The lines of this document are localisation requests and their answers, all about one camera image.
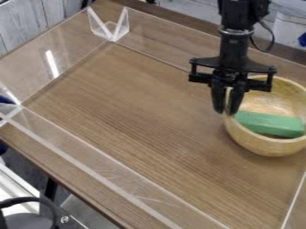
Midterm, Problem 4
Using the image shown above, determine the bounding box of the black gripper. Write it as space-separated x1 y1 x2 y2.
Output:
189 28 277 115

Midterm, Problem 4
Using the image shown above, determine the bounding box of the brown wooden bowl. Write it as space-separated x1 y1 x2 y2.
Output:
222 76 306 157

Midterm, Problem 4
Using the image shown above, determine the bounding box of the green rectangular block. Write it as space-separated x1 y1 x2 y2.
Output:
234 111 305 139

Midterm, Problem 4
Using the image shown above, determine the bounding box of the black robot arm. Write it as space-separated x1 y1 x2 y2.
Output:
189 0 278 115

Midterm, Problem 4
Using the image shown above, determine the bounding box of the white cylindrical container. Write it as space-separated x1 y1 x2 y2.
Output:
273 12 306 50

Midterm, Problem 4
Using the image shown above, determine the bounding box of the black table leg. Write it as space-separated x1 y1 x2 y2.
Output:
45 178 59 201

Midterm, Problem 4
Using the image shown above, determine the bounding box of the clear acrylic corner bracket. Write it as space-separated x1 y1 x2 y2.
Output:
86 7 130 42

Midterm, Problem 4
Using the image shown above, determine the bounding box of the clear acrylic front wall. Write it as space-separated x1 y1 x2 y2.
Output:
0 86 232 229

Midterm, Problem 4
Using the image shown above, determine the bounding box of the grey metal base plate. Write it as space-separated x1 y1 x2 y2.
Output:
51 195 119 229

